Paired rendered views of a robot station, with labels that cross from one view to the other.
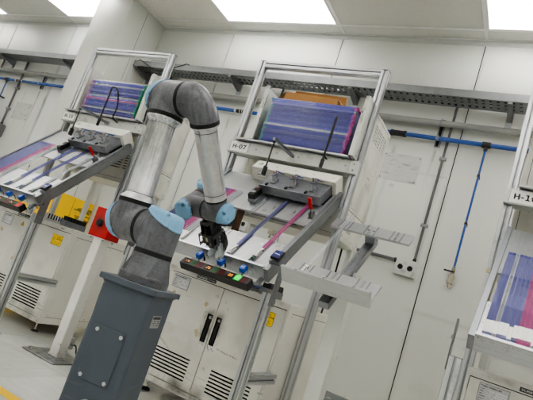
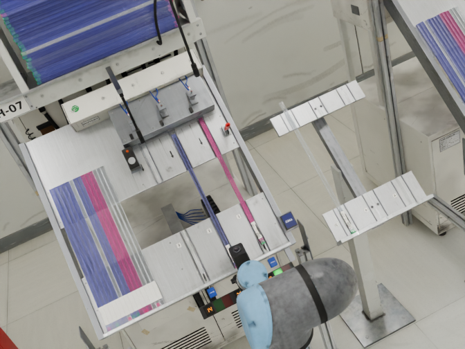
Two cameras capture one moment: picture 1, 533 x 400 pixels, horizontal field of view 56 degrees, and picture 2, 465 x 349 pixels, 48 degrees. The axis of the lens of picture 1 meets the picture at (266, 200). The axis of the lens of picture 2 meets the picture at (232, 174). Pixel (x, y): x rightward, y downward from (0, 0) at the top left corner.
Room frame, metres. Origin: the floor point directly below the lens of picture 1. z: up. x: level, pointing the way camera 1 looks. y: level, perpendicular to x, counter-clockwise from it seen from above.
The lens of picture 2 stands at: (1.06, 0.83, 1.90)
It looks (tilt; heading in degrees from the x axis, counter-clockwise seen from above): 33 degrees down; 321
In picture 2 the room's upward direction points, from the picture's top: 20 degrees counter-clockwise
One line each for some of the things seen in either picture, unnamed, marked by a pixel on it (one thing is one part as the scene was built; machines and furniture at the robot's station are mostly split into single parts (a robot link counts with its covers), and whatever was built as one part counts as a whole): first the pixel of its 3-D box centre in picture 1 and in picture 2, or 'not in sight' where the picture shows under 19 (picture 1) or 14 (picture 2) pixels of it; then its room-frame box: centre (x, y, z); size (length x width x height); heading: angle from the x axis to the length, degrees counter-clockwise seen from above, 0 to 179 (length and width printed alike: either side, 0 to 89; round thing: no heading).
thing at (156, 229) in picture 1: (160, 229); not in sight; (1.55, 0.28, 0.72); 0.13 x 0.12 x 0.14; 57
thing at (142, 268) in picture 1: (148, 267); not in sight; (1.54, 0.27, 0.60); 0.15 x 0.15 x 0.10
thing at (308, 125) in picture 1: (310, 128); (90, 12); (2.58, -0.10, 1.52); 0.51 x 0.13 x 0.27; 60
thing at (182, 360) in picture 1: (237, 349); (188, 262); (2.72, -0.11, 0.31); 0.70 x 0.65 x 0.62; 60
